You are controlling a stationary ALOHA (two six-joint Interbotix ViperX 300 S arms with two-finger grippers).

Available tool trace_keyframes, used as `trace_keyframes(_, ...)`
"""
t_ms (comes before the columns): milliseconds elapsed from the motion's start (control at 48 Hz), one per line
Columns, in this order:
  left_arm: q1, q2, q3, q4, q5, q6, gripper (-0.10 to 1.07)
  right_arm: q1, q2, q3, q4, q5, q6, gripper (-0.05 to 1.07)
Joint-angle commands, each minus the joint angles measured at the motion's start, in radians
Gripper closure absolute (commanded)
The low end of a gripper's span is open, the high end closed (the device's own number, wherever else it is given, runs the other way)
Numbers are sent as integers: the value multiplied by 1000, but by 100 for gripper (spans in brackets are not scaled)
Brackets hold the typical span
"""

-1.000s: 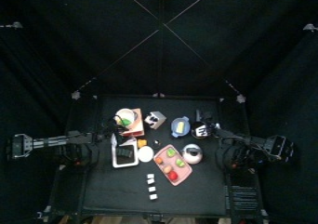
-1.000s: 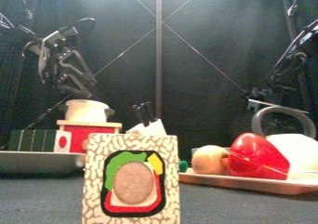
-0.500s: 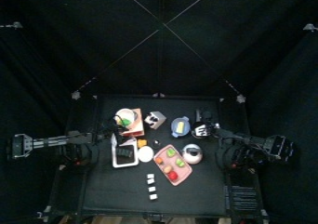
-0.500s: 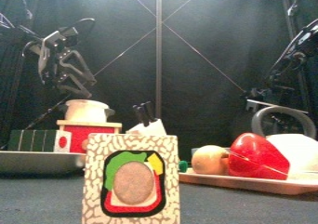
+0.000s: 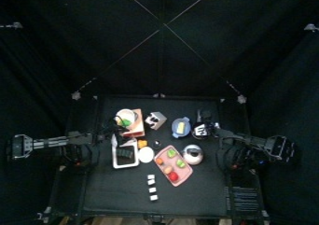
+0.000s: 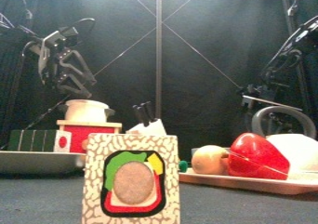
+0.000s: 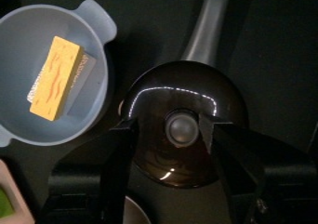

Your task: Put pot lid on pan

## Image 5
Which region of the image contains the white toy pot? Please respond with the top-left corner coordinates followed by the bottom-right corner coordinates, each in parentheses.
top-left (115, 108), bottom-right (139, 127)

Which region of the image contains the white rectangular tray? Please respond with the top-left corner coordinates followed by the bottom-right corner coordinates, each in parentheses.
top-left (111, 134), bottom-right (140, 170)

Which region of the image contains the thin white cord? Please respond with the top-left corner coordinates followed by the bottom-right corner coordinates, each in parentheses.
top-left (116, 0), bottom-right (241, 96)
top-left (76, 0), bottom-right (221, 94)

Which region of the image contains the white round plate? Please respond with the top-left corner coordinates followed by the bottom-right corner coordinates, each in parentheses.
top-left (137, 147), bottom-right (156, 164)

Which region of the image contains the pink toy stove box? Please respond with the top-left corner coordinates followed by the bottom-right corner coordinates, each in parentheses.
top-left (123, 108), bottom-right (147, 139)

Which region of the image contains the white silver toy kettle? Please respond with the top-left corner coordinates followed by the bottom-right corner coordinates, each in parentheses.
top-left (181, 144), bottom-right (205, 166)

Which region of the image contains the black label with white text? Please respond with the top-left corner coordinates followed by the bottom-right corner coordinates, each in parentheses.
top-left (231, 186), bottom-right (259, 214)

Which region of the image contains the blue toy pan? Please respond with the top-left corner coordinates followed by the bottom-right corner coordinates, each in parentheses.
top-left (171, 116), bottom-right (193, 139)

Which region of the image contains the pink rectangular tray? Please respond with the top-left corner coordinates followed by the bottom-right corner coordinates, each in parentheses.
top-left (153, 145), bottom-right (195, 188)

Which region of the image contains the grey toy toaster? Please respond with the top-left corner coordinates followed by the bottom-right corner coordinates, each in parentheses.
top-left (144, 111), bottom-right (168, 131)

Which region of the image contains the black ribbed grate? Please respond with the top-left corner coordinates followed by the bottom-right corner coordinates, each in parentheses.
top-left (116, 148), bottom-right (136, 160)

